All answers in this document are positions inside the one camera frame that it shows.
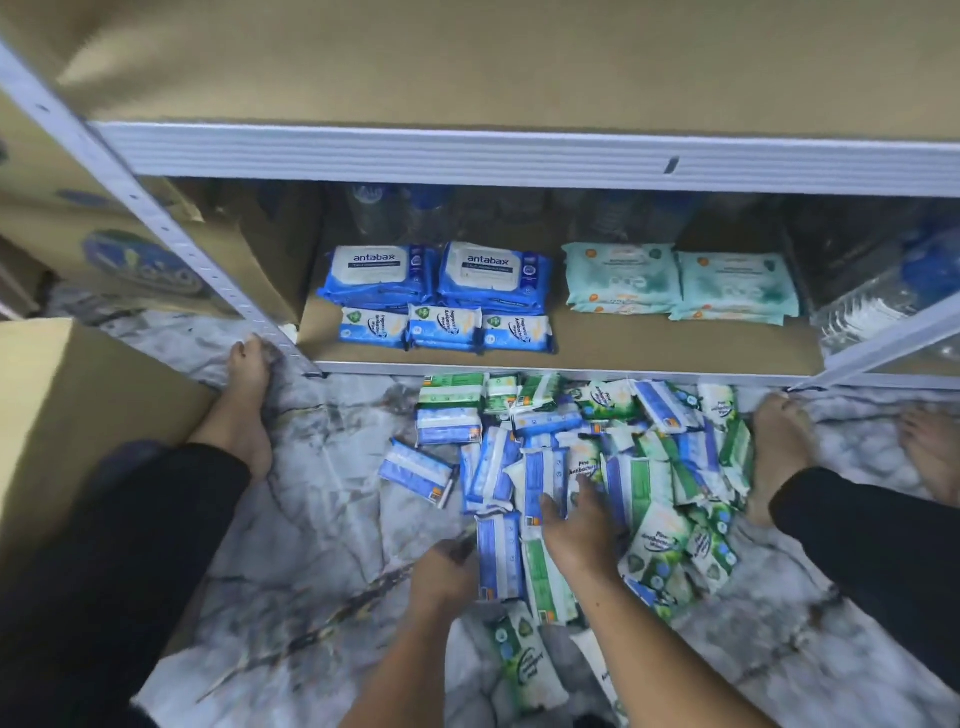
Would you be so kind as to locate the person's left foot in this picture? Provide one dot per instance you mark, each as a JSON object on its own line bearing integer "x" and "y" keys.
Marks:
{"x": 237, "y": 413}

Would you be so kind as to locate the person's left hand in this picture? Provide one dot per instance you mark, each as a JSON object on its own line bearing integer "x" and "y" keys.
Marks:
{"x": 446, "y": 578}

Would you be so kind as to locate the water bottles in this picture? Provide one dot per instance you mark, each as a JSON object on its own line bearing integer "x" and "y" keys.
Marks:
{"x": 893, "y": 293}

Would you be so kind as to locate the person's left forearm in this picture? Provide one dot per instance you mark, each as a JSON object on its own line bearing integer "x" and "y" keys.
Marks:
{"x": 405, "y": 668}

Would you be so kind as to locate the person's right forearm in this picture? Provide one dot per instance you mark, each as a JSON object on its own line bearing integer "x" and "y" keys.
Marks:
{"x": 668, "y": 660}

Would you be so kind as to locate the person's right hand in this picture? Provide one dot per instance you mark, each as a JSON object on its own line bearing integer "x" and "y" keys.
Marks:
{"x": 585, "y": 540}

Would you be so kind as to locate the plain cardboard box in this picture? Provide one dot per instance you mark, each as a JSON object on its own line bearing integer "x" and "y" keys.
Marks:
{"x": 75, "y": 420}

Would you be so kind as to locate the person's right leg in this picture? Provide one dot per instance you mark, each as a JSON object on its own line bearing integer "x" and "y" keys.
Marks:
{"x": 885, "y": 563}

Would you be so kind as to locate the pile of wipes packets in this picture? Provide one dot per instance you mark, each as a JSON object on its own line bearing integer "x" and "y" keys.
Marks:
{"x": 645, "y": 480}

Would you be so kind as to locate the person's right foot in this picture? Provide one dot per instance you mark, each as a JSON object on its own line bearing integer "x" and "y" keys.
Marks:
{"x": 780, "y": 450}

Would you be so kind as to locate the grey metal shelf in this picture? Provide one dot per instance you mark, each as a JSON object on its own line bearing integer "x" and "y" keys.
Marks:
{"x": 450, "y": 158}

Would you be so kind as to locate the cardboard box blue print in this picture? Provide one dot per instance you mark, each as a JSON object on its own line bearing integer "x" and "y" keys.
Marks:
{"x": 143, "y": 255}
{"x": 23, "y": 150}

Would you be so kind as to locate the person's foot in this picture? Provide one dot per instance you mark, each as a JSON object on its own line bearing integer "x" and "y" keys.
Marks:
{"x": 780, "y": 450}
{"x": 930, "y": 450}
{"x": 237, "y": 413}

